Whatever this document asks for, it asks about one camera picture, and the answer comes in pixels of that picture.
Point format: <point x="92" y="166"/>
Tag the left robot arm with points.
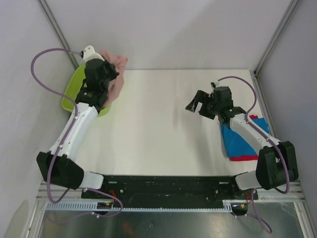
<point x="58" y="165"/>

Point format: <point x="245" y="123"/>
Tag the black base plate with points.
<point x="132" y="189"/>

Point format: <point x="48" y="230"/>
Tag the blue folded t-shirt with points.
<point x="243" y="138"/>

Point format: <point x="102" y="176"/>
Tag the aluminium frame rail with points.
<point x="295" y="193"/>

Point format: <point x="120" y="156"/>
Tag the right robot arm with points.
<point x="276" y="165"/>

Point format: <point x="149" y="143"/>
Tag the red folded t-shirt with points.
<point x="237" y="149"/>

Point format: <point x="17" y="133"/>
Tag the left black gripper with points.
<point x="113" y="73"/>

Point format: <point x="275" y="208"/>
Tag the green plastic tub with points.
<point x="71" y="94"/>

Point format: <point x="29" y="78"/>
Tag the grey slotted cable duct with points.
<point x="91" y="206"/>

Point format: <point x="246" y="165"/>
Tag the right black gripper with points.
<point x="203" y="97"/>

